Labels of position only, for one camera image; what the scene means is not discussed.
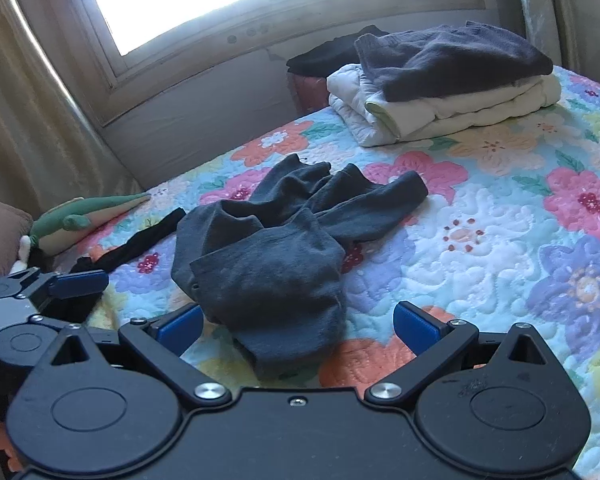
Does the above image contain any red cushion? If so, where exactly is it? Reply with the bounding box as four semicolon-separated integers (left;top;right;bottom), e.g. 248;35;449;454
287;72;333;113

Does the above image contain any green plush toy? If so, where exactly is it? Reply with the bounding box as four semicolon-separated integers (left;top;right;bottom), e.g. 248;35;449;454
10;192;152;276

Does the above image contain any brown pillow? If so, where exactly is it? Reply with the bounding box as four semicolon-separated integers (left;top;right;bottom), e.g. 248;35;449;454
0;194;33;286

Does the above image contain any folded dark grey sweater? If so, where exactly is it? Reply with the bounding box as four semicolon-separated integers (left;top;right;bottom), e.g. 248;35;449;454
354;21;554;102

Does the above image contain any folded black cloth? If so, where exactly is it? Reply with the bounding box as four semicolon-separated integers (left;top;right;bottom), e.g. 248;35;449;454
286;25;391;78

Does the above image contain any floral quilted bedspread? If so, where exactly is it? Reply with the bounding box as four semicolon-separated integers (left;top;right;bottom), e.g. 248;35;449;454
55;62;600;480

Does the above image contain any dark grey long-sleeve garment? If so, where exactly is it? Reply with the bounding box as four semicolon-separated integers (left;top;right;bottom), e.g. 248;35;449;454
171;154;429;381

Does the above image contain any folded white quilted jacket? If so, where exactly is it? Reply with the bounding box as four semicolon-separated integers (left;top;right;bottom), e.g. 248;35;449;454
326;63;562;148

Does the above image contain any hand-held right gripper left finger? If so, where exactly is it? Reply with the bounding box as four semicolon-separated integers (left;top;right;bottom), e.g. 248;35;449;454
47;304;233;408

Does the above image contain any black stocking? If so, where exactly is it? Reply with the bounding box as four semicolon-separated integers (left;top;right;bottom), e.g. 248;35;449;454
70;207;187;276

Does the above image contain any shiny pale curtain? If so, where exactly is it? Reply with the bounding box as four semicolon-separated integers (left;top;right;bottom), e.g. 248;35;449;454
490;0;600;91

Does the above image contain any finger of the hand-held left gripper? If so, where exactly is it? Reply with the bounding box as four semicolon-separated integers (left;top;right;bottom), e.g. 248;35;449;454
45;269;110;300

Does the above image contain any beige curtain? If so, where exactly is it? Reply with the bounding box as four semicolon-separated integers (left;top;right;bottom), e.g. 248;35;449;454
0;0;146;271

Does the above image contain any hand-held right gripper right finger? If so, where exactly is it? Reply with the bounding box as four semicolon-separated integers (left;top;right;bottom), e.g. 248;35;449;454
365;301;548;406

